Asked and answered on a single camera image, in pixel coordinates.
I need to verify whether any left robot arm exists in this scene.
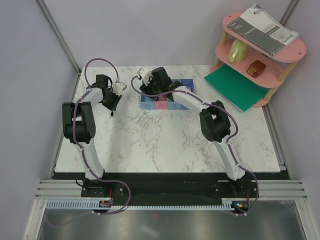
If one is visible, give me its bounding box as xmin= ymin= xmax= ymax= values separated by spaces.
xmin=62 ymin=74 xmax=127 ymax=197

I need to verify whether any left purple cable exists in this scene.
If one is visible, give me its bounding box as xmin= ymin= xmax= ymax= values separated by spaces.
xmin=44 ymin=58 xmax=132 ymax=228

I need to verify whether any teal blue drawer box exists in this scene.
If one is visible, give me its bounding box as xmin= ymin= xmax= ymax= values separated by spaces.
xmin=167 ymin=78 xmax=182 ymax=111

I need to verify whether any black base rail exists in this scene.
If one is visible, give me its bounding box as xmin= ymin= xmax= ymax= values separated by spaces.
xmin=53 ymin=171 xmax=295 ymax=206

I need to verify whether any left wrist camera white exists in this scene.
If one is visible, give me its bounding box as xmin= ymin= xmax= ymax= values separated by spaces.
xmin=112 ymin=81 xmax=127 ymax=96

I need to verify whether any red brown cube box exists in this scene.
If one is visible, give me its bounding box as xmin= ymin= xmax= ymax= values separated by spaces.
xmin=246 ymin=60 xmax=266 ymax=78

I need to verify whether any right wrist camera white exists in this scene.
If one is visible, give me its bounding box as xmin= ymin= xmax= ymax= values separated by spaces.
xmin=137 ymin=67 xmax=152 ymax=86

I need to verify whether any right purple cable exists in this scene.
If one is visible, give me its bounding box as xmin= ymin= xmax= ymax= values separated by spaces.
xmin=131 ymin=76 xmax=260 ymax=216

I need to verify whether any light blue drawer box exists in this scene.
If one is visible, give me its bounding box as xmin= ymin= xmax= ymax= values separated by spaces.
xmin=140 ymin=90 xmax=156 ymax=111

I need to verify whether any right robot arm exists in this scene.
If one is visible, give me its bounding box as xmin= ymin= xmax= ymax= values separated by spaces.
xmin=137 ymin=67 xmax=251 ymax=197

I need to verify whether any purple cable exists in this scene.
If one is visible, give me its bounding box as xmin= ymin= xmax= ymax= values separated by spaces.
xmin=131 ymin=76 xmax=260 ymax=216
xmin=44 ymin=58 xmax=132 ymax=228

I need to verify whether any purple drawer box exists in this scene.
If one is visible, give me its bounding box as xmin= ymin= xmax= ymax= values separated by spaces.
xmin=180 ymin=78 xmax=196 ymax=94

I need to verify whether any grey setup guide booklet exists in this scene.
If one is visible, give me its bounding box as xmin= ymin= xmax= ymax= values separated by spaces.
xmin=227 ymin=3 xmax=300 ymax=56

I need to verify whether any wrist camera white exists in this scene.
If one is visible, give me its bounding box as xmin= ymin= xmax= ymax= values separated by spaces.
xmin=112 ymin=81 xmax=127 ymax=96
xmin=137 ymin=67 xmax=152 ymax=86

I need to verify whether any pink three-tier shelf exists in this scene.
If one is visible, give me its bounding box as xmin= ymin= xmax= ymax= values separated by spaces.
xmin=210 ymin=11 xmax=307 ymax=107

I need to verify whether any green folder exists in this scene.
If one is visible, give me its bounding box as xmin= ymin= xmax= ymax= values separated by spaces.
xmin=204 ymin=64 xmax=268 ymax=112

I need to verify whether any pink drawer box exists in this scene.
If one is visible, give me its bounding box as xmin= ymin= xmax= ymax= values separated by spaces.
xmin=154 ymin=96 xmax=168 ymax=110

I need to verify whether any white cable duct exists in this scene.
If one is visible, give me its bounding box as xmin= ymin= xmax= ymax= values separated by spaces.
xmin=46 ymin=199 xmax=248 ymax=211

